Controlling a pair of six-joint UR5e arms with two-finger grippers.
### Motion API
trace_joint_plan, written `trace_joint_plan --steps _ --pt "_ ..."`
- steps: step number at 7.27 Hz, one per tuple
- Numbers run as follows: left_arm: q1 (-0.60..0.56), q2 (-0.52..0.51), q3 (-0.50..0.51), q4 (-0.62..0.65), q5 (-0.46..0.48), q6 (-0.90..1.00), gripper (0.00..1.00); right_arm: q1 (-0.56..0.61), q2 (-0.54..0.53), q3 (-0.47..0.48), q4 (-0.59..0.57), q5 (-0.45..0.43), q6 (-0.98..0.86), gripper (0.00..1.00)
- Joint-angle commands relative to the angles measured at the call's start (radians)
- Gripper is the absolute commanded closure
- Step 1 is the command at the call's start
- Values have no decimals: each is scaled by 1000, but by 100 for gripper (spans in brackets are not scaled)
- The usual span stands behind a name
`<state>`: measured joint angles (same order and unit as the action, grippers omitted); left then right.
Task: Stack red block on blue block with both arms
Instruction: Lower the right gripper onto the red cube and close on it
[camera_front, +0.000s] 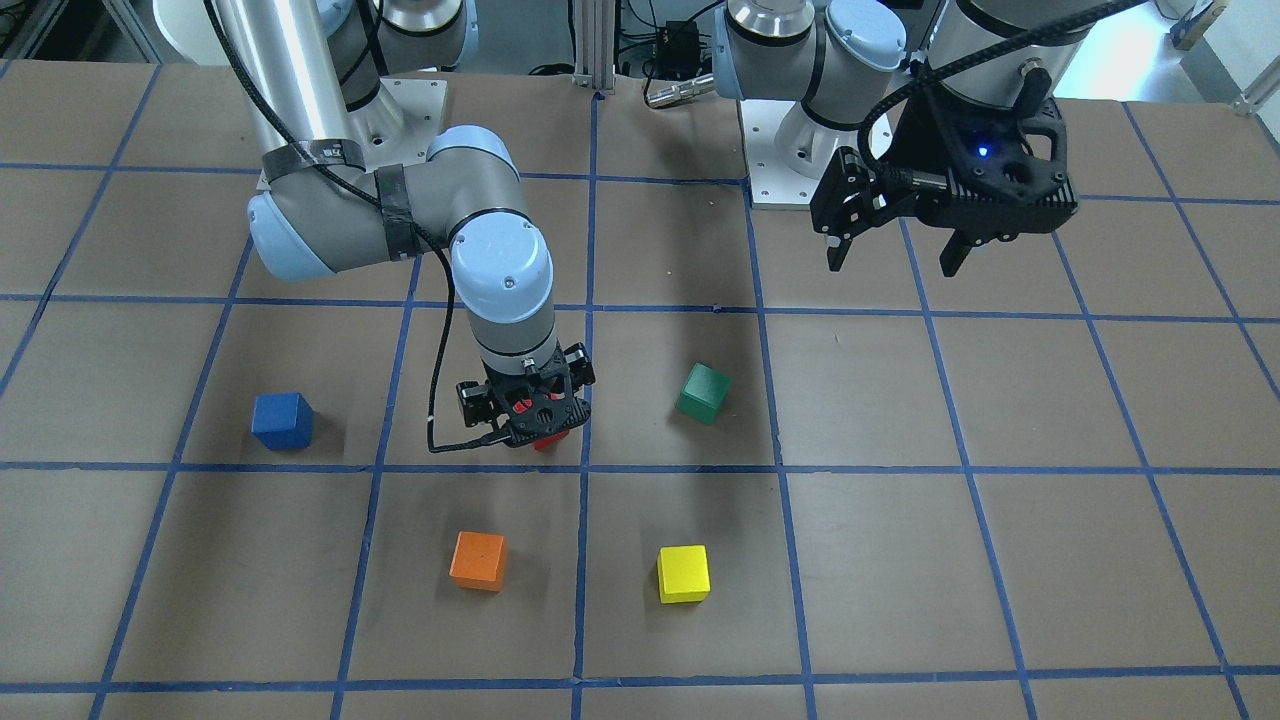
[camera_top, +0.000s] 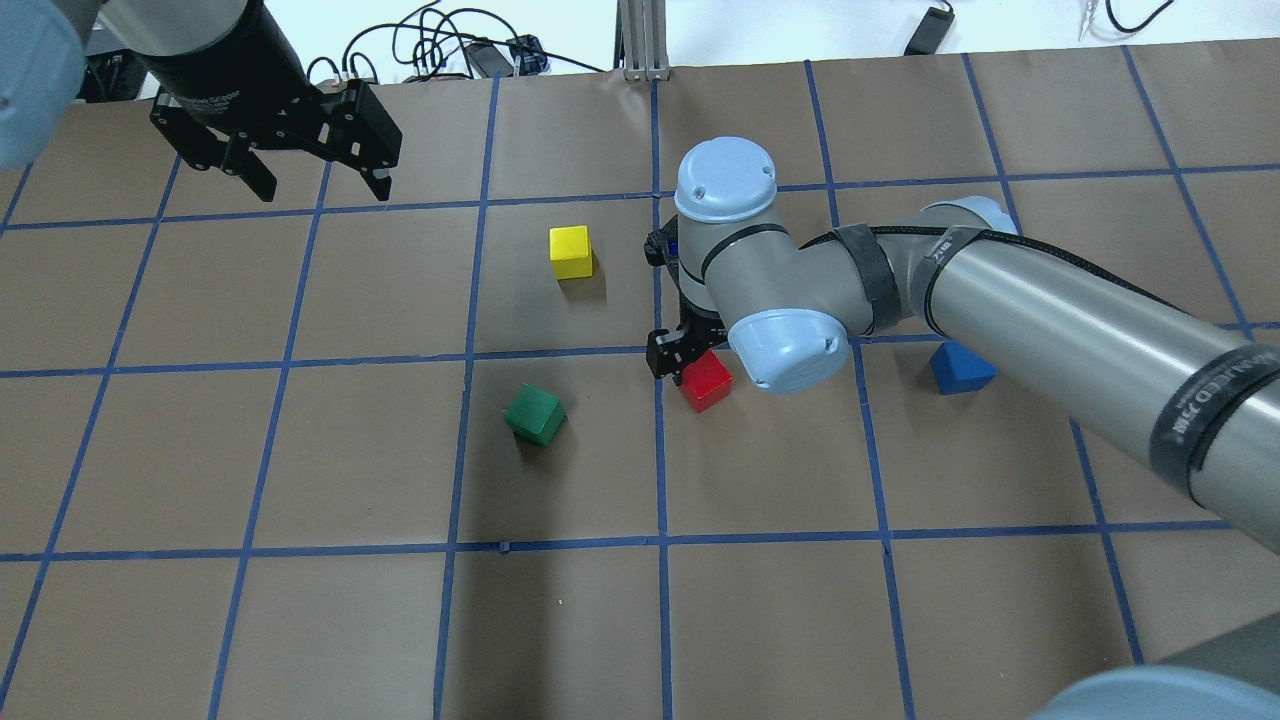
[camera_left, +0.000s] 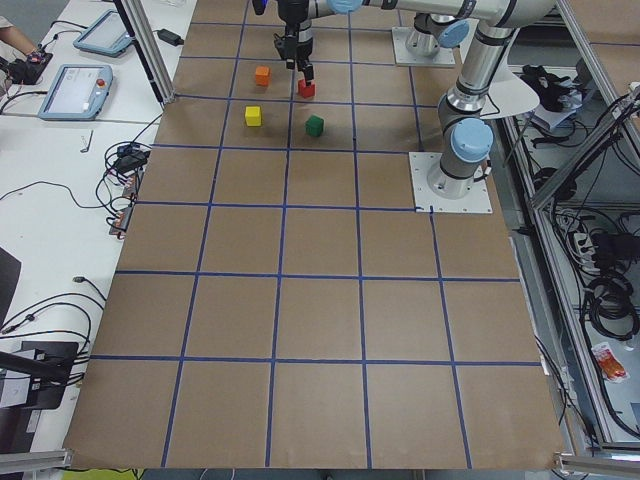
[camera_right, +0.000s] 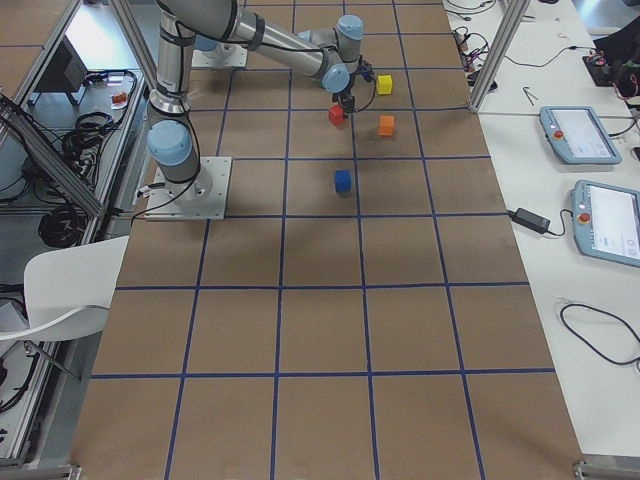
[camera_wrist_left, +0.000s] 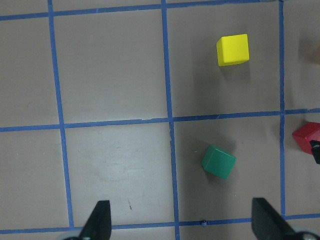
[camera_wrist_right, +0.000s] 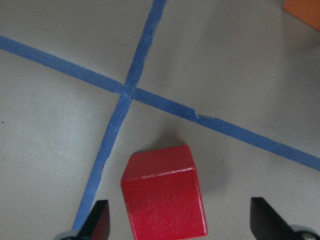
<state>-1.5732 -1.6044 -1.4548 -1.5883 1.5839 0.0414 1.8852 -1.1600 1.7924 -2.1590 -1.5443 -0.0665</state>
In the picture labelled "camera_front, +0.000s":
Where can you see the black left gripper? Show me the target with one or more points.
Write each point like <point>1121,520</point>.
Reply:
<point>928,143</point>

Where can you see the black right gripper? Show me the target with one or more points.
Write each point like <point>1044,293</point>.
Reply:
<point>471,401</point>

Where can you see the red block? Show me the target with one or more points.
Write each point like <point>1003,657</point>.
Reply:
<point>540,421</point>

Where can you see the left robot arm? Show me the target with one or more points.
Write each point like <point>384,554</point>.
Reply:
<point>852,66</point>

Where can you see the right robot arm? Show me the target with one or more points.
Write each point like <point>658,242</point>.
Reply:
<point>346,188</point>

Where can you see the orange block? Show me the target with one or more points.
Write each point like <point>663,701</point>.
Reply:
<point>479,561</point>

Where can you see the green block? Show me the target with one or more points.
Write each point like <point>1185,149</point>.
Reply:
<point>703,393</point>

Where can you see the yellow block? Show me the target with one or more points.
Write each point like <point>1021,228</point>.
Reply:
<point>683,573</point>

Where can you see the blue block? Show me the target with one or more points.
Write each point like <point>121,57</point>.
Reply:
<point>282,421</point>

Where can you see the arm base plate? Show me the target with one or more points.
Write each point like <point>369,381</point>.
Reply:
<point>395,126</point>
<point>786,152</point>

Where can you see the aluminium frame post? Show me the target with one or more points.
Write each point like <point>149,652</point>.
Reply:
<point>594,26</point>

